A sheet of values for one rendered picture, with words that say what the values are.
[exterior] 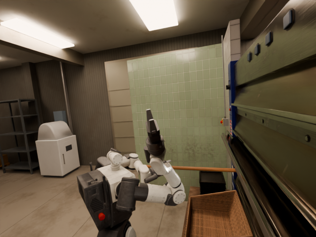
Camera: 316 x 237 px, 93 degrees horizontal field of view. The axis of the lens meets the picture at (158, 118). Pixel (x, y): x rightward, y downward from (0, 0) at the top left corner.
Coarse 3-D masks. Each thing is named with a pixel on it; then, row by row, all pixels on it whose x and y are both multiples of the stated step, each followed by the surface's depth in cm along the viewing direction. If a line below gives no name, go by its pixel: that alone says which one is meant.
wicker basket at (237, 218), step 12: (228, 192) 155; (204, 204) 164; (216, 204) 160; (228, 204) 157; (240, 204) 133; (192, 216) 158; (216, 216) 155; (228, 216) 154; (240, 216) 127; (192, 228) 144; (204, 228) 142; (216, 228) 141; (228, 228) 140; (240, 228) 123
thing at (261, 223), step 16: (240, 144) 125; (240, 160) 90; (256, 160) 93; (240, 176) 72; (256, 176) 72; (272, 192) 60; (256, 208) 50; (272, 208) 51; (288, 208) 52; (288, 224) 45; (304, 224) 45
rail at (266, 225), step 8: (224, 136) 139; (232, 152) 97; (240, 168) 75; (248, 184) 61; (256, 192) 56; (256, 200) 51; (264, 208) 48; (264, 216) 44; (264, 224) 43; (272, 224) 41; (272, 232) 39
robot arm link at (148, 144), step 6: (156, 126) 70; (156, 132) 66; (150, 138) 69; (156, 138) 70; (162, 138) 74; (150, 144) 72; (156, 144) 71; (162, 144) 73; (150, 150) 74; (156, 150) 73
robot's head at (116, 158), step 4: (112, 152) 98; (116, 152) 95; (108, 156) 98; (112, 156) 91; (116, 156) 91; (120, 156) 93; (112, 160) 90; (116, 160) 91; (120, 160) 93; (112, 164) 95; (116, 164) 91
